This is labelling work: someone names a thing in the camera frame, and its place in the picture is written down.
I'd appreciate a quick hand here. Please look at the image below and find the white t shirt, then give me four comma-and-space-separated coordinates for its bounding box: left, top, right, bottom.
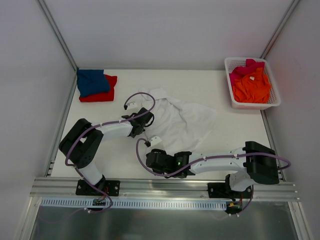
139, 87, 217, 155

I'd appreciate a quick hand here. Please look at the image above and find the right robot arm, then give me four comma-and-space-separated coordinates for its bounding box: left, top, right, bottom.
145, 141, 280, 199

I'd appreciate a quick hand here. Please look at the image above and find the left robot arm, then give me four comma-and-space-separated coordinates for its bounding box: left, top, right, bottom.
58, 107, 155, 196

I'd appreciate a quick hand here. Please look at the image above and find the folded red t shirt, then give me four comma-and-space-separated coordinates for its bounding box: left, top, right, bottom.
79, 74, 118, 103

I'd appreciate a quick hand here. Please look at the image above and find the folded blue t shirt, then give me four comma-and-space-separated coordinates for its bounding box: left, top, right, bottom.
76, 69, 110, 98

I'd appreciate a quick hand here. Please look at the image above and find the pink t shirt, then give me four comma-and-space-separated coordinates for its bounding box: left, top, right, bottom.
229, 58, 265, 87

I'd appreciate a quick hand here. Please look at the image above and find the orange t shirt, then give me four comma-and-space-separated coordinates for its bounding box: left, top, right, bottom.
232, 67, 271, 104

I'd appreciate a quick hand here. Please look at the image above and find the white plastic basket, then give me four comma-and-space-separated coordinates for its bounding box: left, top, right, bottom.
224, 57, 281, 110

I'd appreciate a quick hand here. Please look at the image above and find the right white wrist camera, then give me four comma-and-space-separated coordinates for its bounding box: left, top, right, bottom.
149, 136, 163, 148

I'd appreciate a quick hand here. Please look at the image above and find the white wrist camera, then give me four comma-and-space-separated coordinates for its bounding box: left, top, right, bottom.
126, 101, 138, 110
149, 136, 163, 148

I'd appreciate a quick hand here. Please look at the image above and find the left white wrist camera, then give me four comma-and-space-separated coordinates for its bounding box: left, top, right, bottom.
126, 101, 138, 110

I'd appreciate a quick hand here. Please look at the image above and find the aluminium mounting rail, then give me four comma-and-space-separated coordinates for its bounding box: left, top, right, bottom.
30, 177, 301, 202

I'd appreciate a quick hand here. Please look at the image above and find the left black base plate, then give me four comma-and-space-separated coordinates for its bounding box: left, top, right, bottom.
75, 178, 121, 197

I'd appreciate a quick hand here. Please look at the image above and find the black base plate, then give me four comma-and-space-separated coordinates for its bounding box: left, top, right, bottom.
75, 178, 121, 197
207, 182, 253, 201

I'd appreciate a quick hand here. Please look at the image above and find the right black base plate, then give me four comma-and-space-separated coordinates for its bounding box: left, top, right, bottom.
207, 182, 253, 201

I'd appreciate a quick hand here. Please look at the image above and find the white slotted cable duct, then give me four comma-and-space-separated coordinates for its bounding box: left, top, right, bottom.
40, 197, 227, 211

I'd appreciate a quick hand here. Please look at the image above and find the left aluminium frame post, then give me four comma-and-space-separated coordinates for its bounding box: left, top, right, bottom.
36, 0, 78, 71

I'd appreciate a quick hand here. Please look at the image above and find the aluminium frame post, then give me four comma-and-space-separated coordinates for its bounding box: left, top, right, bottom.
36, 0, 78, 71
260, 0, 301, 59

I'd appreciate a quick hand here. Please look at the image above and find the right aluminium frame post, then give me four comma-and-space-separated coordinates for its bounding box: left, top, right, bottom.
260, 0, 301, 59

